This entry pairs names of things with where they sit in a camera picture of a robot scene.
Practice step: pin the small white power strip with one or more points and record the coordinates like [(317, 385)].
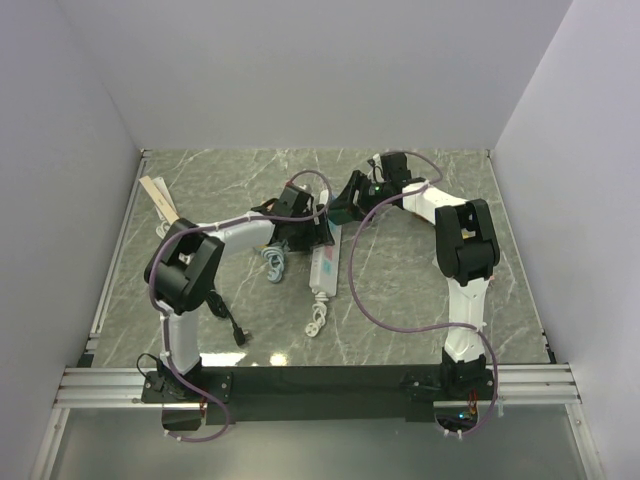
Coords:
[(163, 227)]

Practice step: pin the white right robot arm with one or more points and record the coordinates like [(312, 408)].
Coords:
[(467, 252)]

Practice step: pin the beige power strip red sockets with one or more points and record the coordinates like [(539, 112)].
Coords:
[(159, 201)]

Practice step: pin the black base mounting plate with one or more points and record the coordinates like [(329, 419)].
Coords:
[(251, 394)]

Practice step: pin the long white power strip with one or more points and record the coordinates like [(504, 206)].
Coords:
[(325, 264)]

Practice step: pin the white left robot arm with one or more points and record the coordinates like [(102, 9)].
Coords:
[(181, 273)]

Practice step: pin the green cube adapter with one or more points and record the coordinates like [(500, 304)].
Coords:
[(340, 217)]

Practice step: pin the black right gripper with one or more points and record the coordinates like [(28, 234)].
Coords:
[(356, 183)]

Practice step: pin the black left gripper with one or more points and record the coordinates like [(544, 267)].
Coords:
[(318, 235)]

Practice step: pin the aluminium frame rail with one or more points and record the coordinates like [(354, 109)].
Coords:
[(91, 387)]

